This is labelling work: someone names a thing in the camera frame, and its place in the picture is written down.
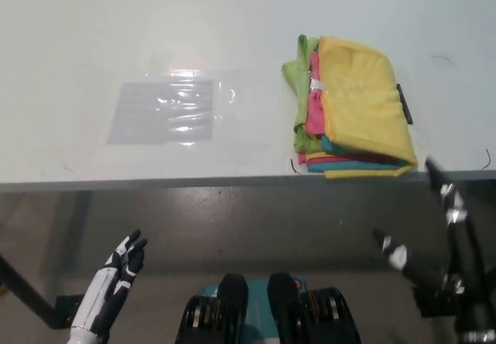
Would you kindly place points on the teal microfibre cloth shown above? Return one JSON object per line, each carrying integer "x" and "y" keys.
{"x": 329, "y": 146}

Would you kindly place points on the clear plastic sleeve grey sheet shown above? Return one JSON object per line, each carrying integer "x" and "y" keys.
{"x": 162, "y": 111}

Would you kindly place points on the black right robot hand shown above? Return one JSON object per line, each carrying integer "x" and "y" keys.
{"x": 463, "y": 251}

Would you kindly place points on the black flat strip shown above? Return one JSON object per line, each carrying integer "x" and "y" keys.
{"x": 405, "y": 105}

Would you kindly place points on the grey table leg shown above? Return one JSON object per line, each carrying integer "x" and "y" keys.
{"x": 79, "y": 220}

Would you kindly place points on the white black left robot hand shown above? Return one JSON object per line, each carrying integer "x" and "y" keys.
{"x": 116, "y": 278}

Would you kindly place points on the black perforated foot bracket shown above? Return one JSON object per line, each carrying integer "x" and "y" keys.
{"x": 67, "y": 309}

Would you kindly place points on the white cloth label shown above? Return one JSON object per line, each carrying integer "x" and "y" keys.
{"x": 317, "y": 84}

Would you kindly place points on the thin yellow microfibre cloth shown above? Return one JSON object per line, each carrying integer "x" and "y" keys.
{"x": 315, "y": 157}

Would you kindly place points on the stack of coloured cloths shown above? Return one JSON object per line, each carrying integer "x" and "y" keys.
{"x": 360, "y": 100}

